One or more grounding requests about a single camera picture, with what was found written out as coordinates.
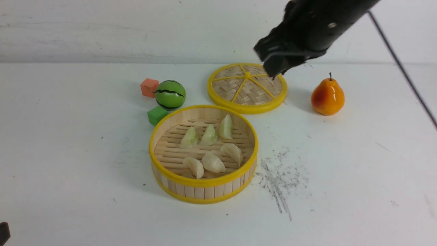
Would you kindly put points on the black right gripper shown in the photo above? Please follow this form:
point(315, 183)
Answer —
point(308, 29)

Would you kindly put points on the white dumpling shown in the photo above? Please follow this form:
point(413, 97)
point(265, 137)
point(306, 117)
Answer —
point(213, 163)
point(232, 151)
point(195, 166)

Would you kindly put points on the yellow rimmed woven steamer lid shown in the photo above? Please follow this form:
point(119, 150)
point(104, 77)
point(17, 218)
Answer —
point(246, 88)

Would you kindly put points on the yellow rimmed bamboo steamer tray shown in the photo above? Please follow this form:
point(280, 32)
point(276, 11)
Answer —
point(167, 156)

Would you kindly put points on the orange yellow toy pear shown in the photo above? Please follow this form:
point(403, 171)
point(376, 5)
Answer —
point(328, 97)

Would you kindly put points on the green striped watermelon ball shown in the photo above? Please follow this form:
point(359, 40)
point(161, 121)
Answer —
point(170, 95)

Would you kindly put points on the orange foam cube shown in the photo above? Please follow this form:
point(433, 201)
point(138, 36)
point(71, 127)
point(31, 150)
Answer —
point(148, 87)

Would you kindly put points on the green foam cube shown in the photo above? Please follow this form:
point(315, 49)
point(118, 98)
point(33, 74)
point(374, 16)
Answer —
point(156, 114)

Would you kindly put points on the black left robot part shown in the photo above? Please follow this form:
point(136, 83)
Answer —
point(4, 233)

